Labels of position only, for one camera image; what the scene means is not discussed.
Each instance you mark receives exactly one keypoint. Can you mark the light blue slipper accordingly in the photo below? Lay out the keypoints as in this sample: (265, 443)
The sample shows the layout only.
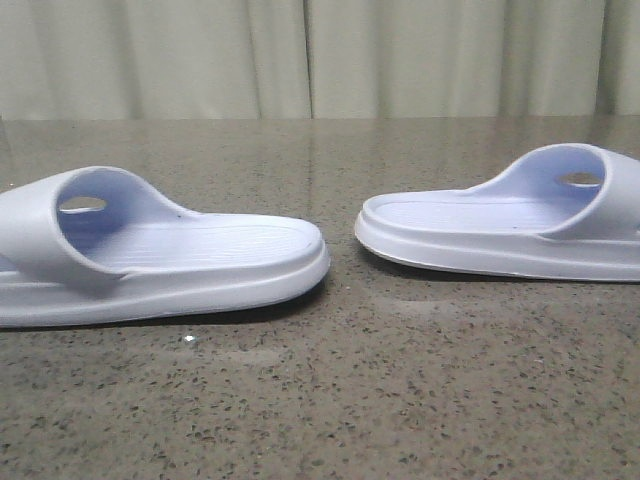
(564, 211)
(100, 244)

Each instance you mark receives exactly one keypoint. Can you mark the grey-white curtain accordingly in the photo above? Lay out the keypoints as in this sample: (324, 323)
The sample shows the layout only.
(317, 59)

